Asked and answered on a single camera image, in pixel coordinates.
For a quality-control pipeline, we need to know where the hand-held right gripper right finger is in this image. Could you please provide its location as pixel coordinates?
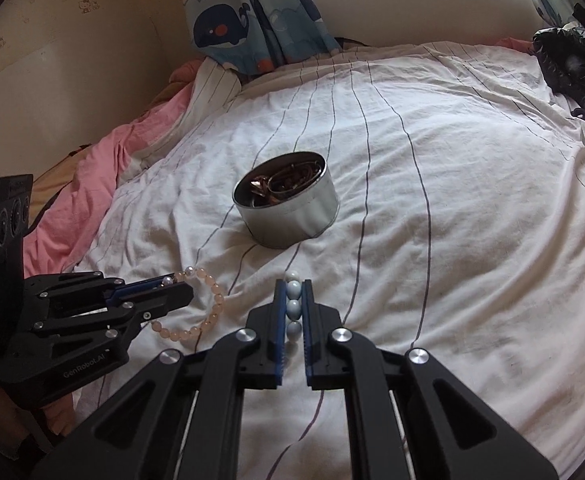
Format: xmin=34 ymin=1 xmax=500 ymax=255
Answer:
xmin=301 ymin=280 xmax=560 ymax=480

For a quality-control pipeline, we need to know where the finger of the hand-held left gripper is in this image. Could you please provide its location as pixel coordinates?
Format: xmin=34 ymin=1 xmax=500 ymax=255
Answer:
xmin=31 ymin=284 xmax=196 ymax=348
xmin=25 ymin=271 xmax=173 ymax=311

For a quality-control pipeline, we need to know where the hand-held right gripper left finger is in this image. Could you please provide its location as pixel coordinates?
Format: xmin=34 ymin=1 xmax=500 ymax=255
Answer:
xmin=30 ymin=277 xmax=288 ymax=480

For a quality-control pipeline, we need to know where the blue and white bead bracelet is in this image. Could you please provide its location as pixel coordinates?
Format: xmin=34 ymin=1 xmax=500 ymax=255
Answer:
xmin=283 ymin=270 xmax=304 ymax=361

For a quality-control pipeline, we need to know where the pale pink bead bracelet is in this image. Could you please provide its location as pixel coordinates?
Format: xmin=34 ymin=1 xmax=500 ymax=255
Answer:
xmin=150 ymin=266 xmax=227 ymax=345

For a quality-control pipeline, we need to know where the round metal tin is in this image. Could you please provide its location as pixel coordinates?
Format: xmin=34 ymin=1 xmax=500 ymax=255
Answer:
xmin=232 ymin=151 xmax=340 ymax=250

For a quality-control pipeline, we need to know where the pink and striped quilt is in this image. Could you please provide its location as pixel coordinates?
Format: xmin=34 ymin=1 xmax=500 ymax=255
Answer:
xmin=22 ymin=57 xmax=246 ymax=281

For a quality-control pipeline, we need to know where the heap of bangles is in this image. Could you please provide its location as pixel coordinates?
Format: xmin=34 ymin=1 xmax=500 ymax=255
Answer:
xmin=240 ymin=157 xmax=323 ymax=208

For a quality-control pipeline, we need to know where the white striped bedsheet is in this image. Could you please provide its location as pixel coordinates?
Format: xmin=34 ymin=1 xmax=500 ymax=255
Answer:
xmin=72 ymin=42 xmax=585 ymax=480

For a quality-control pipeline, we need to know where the orange cushion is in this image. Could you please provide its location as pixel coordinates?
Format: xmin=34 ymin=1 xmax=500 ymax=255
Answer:
xmin=169 ymin=59 xmax=206 ymax=88

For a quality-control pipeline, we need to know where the blue whale print curtain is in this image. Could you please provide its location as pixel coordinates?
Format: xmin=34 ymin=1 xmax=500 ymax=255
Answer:
xmin=182 ymin=0 xmax=345 ymax=76

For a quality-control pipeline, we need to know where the pile of dark clothes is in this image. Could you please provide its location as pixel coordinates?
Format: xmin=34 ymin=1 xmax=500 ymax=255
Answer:
xmin=529 ymin=22 xmax=585 ymax=138

